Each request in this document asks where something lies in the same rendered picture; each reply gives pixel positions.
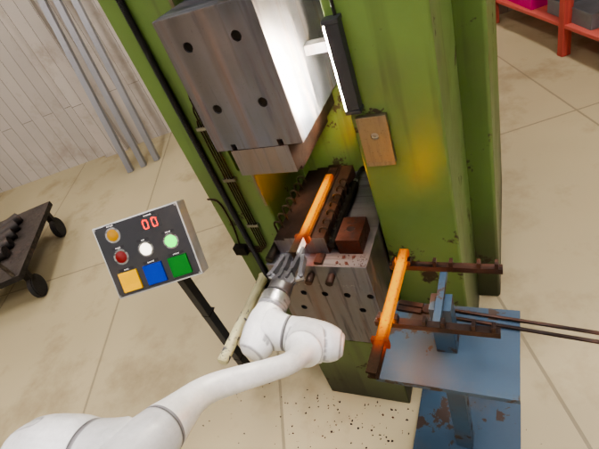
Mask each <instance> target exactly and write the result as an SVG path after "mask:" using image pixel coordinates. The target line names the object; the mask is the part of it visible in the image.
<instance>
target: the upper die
mask: <svg viewBox="0 0 599 449"><path fill-rule="evenodd" d="M333 105H334V99H333V96H332V93H331V94H330V96H329V98H328V99H327V101H326V103H325V105H324V107H323V108H322V110H321V112H320V113H319V115H318V117H317V119H316V121H315V123H314V125H313V126H312V128H311V129H310V131H309V133H308V136H307V137H306V139H305V141H304V143H294V144H285V145H284V144H283V141H282V142H281V143H280V145H277V146H269V147H260V148H252V149H244V150H237V147H235V149H234V150H233V151H231V153H232V155H233V157H234V160H235V162H236V164H237V166H238V168H239V169H240V171H241V173H242V175H243V176H251V175H263V174H274V173H287V172H298V171H299V169H300V167H301V165H302V163H303V161H304V159H305V158H306V156H307V154H308V152H309V150H310V148H311V146H312V144H313V142H314V140H315V139H316V137H317V135H318V133H319V131H320V129H321V127H322V125H323V123H324V122H325V120H326V118H327V116H328V114H329V112H330V110H331V109H332V106H333Z"/></svg>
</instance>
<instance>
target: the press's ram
mask: <svg viewBox="0 0 599 449"><path fill-rule="evenodd" d="M323 17H324V13H323V10H322V6H321V3H320V0H184V1H183V2H181V3H180V4H178V5H177V6H175V7H174V8H172V9H171V10H169V11H168V12H166V13H164V14H163V15H162V16H160V17H159V18H158V19H157V20H155V21H153V22H152V25H153V27H154V29H155V30H156V32H157V34H158V36H159V38H160V41H161V43H162V44H163V46H164V48H165V50H166V52H167V54H168V57H169V59H170V60H171V62H172V64H173V66H174V68H175V70H176V73H177V75H178V76H179V78H180V80H181V82H182V84H183V85H184V87H185V90H186V92H187V93H188V95H189V97H190V99H191V101H192V103H193V106H194V108H195V109H196V111H197V113H198V115H199V117H200V119H201V122H202V124H203V125H204V127H205V129H206V131H207V133H208V135H209V138H210V140H211V141H212V142H213V144H214V146H215V148H216V150H217V152H220V151H233V150H234V149H235V147H237V150H244V149H252V148H260V147H269V146H277V145H280V143H281V142H282V141H283V144H284V145H285V144H294V143H304V141H305V139H306V137H307V136H308V133H309V131H310V129H311V128H312V126H313V125H314V123H315V121H316V119H317V117H318V115H319V113H320V112H321V110H322V108H323V107H324V105H325V103H326V101H327V99H328V98H329V96H330V94H331V92H332V90H333V88H334V87H335V85H336V83H337V82H338V81H337V78H336V75H335V71H334V68H333V65H332V59H331V55H330V53H329V49H328V45H327V43H326V39H325V35H324V30H323V27H321V23H320V21H321V20H322V19H323Z"/></svg>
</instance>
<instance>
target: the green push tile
mask: <svg viewBox="0 0 599 449"><path fill-rule="evenodd" d="M167 261H168V264H169V267H170V269H171V272H172V274H173V276H174V278H176V277H178V276H181V275H185V274H188V273H192V272H193V269H192V266H191V264H190V261H189V258H188V256H187V254H186V253H183V254H180V255H177V256H174V257H170V258H168V259H167Z"/></svg>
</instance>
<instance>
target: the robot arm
mask: <svg viewBox="0 0 599 449"><path fill-rule="evenodd" d="M305 246H306V242H305V239H304V238H302V240H301V243H300V245H299V248H298V250H297V252H296V254H297V255H296V257H295V258H294V260H293V262H292V264H291V260H292V255H291V254H290V253H289V251H286V253H287V254H285V255H284V254H282V255H281V256H280V257H279V259H278V260H277V262H276V263H275V265H274V267H273V268H272V269H271V270H270V271H269V272H268V273H267V277H268V279H269V280H271V282H270V283H269V285H268V287H267V289H265V290H264V291H263V293H262V295H261V297H260V299H259V301H258V303H257V305H256V307H255V308H254V309H253V310H252V311H251V313H250V315H249V317H248V319H247V321H246V323H245V325H244V327H243V330H242V335H241V338H240V348H241V351H242V353H243V354H244V355H245V356H246V357H248V358H250V359H251V360H253V361H256V362H252V363H246V364H242V365H237V366H234V367H230V368H227V369H224V370H220V371H214V372H212V373H209V374H207V375H204V376H202V377H199V378H198V379H196V380H193V381H191V382H189V383H188V384H186V385H184V386H183V387H181V388H180V389H178V390H177V391H175V392H174V393H172V394H170V395H169V396H166V397H165V398H163V399H161V400H159V401H158V402H156V403H155V404H152V405H150V406H148V407H147V408H146V409H144V410H143V411H142V412H140V413H138V414H137V415H136V416H135V417H133V418H131V417H130V416H126V417H116V418H102V417H97V416H94V415H91V414H84V413H54V414H48V415H45V416H41V417H38V418H35V419H34V420H32V421H31V422H29V423H27V424H25V425H23V426H22V427H20V428H18V429H17V430H15V431H14V432H13V433H12V434H11V435H10V436H9V437H8V438H7V439H6V440H5V441H4V443H3V445H2V447H1V449H180V448H181V447H182V446H183V444H184V443H185V440H186V439H187V437H188V435H189V433H190V432H191V430H192V428H193V426H194V424H195V422H196V421H197V420H198V418H199V417H200V415H201V413H202V412H203V411H204V410H205V409H206V408H207V407H208V406H210V405H211V404H214V403H215V402H216V401H219V400H221V399H223V398H226V397H229V396H232V395H235V394H238V393H241V392H243V391H246V390H249V389H252V388H256V387H259V386H262V385H265V384H267V383H270V382H273V381H276V380H280V379H282V378H285V377H288V376H290V375H292V374H293V373H295V372H297V371H299V370H301V369H302V368H309V367H312V366H315V365H316V364H319V363H331V362H335V361H337V360H339V359H340V358H341V357H342V356H343V352H344V344H345V335H344V333H343V332H342V330H341V329H340V328H338V327H337V326H335V325H333V324H331V323H329V322H325V321H322V320H318V319H314V318H309V317H304V316H294V315H290V314H286V311H287V309H288V306H289V304H290V302H291V301H290V296H291V293H292V289H293V286H294V285H295V284H296V283H297V282H298V281H302V282H303V281H305V278H304V273H305V268H306V263H307V259H306V257H305V255H304V252H305ZM290 264H291V267H290ZM298 268H299V270H298V273H297V277H296V278H295V274H296V271H297V269H298ZM273 351H285V353H284V354H281V355H277V356H274V357H270V358H268V357H269V356H270V355H271V354H272V352H273Z"/></svg>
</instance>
